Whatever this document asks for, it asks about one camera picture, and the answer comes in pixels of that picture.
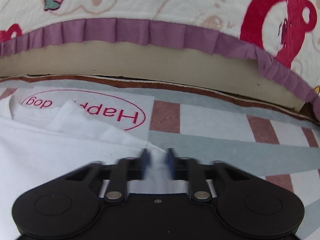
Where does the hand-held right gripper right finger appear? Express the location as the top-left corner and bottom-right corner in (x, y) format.
(166, 148), (258, 203)

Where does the beige bed frame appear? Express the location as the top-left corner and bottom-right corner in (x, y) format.
(0, 41), (309, 113)

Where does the white T-shirt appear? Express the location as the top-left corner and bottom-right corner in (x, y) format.
(0, 96), (190, 240)

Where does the bear print quilted bedspread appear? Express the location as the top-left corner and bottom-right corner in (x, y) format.
(0, 0), (320, 123)

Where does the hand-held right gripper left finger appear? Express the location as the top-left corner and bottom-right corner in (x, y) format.
(57, 149), (152, 203)

